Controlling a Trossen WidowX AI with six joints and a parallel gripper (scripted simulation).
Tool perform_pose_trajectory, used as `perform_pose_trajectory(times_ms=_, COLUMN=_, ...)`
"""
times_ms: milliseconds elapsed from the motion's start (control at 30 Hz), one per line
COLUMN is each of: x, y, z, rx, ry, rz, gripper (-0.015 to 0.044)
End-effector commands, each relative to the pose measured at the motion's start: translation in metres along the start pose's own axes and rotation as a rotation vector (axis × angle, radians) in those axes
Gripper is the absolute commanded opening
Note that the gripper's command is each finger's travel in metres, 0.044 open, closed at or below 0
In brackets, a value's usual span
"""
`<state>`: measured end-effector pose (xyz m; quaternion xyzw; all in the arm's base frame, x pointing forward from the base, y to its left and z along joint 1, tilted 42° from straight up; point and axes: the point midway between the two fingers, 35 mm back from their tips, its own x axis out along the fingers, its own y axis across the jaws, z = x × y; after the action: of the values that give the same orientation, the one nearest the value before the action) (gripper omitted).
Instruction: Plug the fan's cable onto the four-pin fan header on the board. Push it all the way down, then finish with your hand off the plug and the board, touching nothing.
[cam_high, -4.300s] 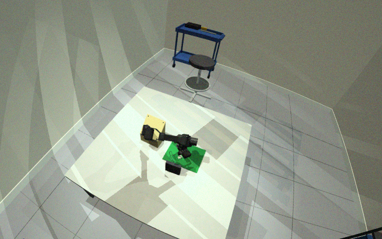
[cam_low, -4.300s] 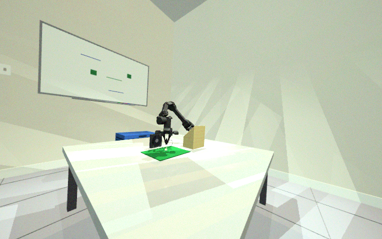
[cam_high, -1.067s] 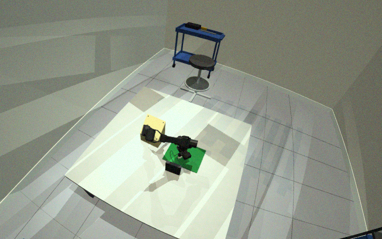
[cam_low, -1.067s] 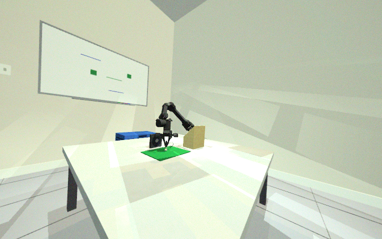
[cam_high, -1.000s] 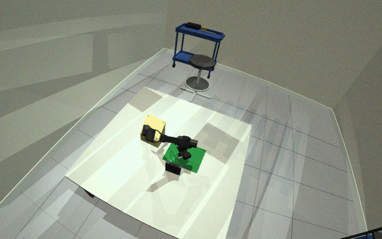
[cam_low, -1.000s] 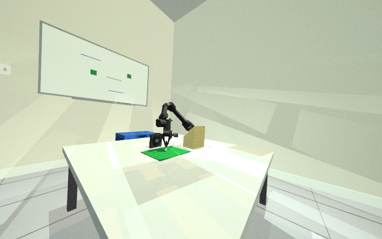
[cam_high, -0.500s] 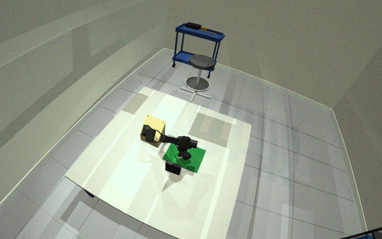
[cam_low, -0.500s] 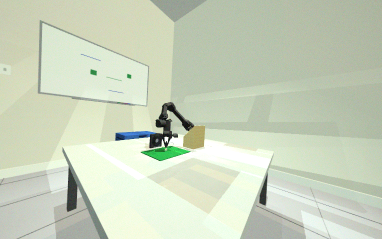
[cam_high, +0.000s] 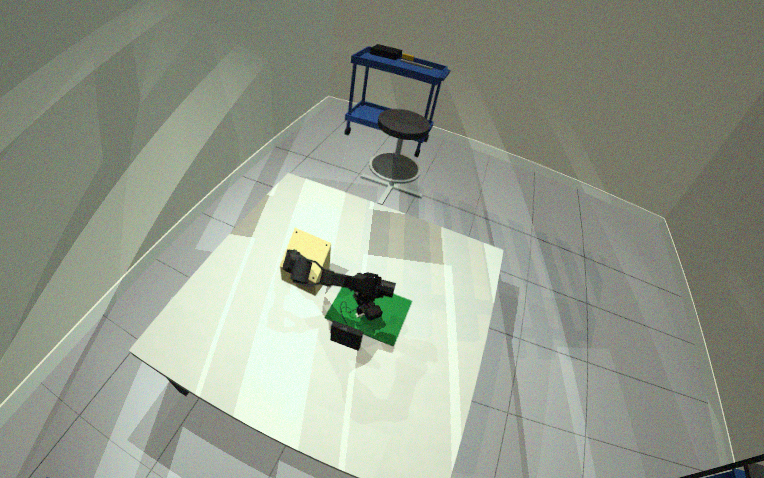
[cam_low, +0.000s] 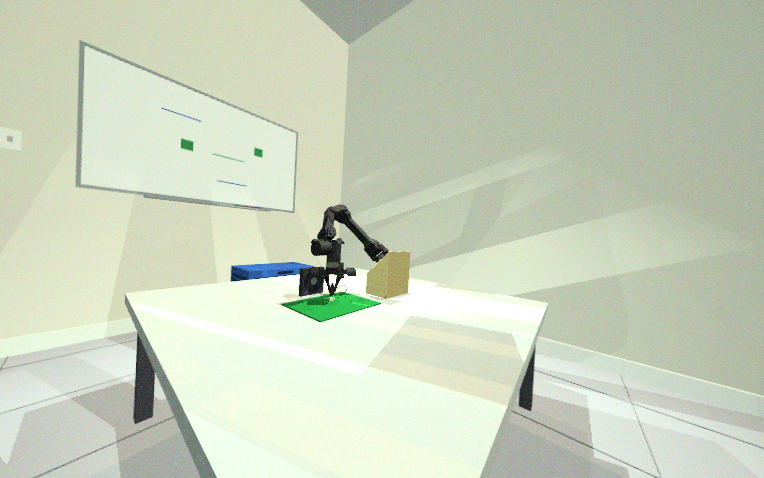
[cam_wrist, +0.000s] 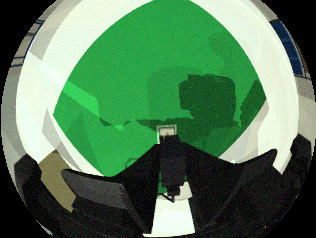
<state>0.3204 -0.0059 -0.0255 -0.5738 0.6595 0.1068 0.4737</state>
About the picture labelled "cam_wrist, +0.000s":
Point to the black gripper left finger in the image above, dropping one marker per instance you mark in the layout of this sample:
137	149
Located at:
134	189

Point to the black cooling fan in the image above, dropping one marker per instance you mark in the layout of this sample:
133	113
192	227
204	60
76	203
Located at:
194	214

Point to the green circuit board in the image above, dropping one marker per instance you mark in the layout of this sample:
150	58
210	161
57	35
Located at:
166	68

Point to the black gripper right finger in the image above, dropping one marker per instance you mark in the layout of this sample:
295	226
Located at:
213	181

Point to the black fan cable with plug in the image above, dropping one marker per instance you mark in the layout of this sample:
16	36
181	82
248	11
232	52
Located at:
172	164

